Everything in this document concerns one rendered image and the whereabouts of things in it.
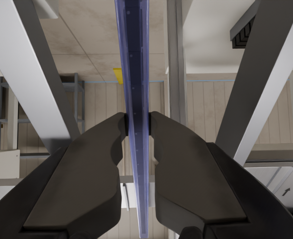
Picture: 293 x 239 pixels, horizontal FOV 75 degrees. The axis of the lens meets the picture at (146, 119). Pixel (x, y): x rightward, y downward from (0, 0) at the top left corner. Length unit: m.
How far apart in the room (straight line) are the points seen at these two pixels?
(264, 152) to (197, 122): 2.90
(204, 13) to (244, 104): 0.38
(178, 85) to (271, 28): 0.39
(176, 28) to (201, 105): 3.12
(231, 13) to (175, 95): 0.26
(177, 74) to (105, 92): 3.08
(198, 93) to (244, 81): 3.47
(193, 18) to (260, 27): 0.37
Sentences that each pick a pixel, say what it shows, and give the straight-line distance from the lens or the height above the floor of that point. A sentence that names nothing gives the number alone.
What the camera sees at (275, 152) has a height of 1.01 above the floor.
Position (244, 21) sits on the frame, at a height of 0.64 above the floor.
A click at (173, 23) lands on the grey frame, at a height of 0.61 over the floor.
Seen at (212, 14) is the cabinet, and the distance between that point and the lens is 0.61.
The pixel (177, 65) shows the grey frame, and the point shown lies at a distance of 0.60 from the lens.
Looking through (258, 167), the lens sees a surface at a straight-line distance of 0.36.
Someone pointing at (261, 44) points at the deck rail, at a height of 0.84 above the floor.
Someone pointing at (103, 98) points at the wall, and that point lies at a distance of 3.61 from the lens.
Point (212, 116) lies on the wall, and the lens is 3.75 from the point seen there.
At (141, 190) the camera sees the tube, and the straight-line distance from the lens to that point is 0.20.
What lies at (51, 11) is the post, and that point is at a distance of 0.23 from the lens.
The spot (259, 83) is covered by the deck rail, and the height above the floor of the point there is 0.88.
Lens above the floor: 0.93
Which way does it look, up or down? 4 degrees down
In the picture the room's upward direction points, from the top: 179 degrees clockwise
